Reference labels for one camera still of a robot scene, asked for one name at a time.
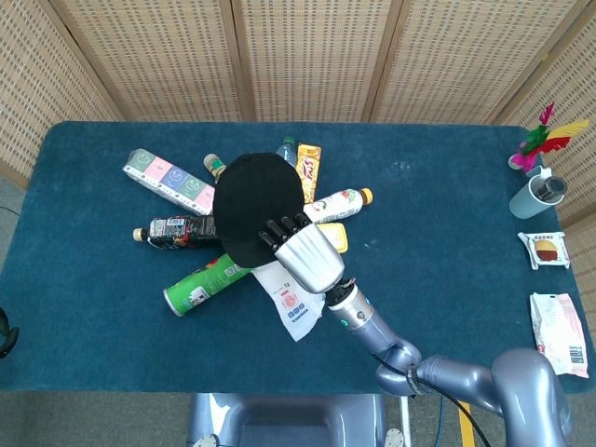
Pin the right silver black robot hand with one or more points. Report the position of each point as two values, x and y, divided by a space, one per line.
309 258

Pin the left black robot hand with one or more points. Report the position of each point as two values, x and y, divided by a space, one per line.
8 340

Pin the black baseball cap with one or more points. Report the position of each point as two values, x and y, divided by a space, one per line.
256 195

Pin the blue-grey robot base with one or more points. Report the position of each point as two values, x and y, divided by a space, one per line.
288 419

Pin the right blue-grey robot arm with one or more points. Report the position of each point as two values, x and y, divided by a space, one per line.
521 382

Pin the white label bottle yellow cap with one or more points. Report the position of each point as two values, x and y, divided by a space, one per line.
337 205

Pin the blue clear water bottle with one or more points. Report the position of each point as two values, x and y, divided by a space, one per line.
286 149

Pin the green tub yellow lid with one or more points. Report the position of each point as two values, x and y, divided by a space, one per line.
339 233

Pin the white printed plastic pouch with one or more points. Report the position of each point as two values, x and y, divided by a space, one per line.
293 312

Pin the yellow snack bag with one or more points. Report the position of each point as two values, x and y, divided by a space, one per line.
309 167

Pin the green chips can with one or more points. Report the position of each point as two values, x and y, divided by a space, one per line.
205 284

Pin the dark tea bottle black label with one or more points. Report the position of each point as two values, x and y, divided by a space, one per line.
181 230

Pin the pale green tea bottle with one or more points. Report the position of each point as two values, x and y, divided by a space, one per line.
214 165

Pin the blue table cloth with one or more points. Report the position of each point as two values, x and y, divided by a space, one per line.
442 302

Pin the multicolour tissue pack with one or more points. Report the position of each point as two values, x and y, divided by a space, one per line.
172 179

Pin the white metal pole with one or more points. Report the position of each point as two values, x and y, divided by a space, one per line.
406 423

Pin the bamboo folding screen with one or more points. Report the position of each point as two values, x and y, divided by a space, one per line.
316 56

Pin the grey-blue cup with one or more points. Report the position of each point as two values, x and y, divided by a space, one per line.
524 202

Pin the white cake snack packet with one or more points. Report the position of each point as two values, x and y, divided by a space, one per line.
545 249

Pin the black cylinder in cup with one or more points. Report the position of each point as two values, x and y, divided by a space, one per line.
549 188

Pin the colourful feather shuttlecock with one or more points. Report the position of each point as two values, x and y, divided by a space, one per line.
535 142

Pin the white pink snack packet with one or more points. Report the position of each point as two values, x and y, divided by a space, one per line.
559 330

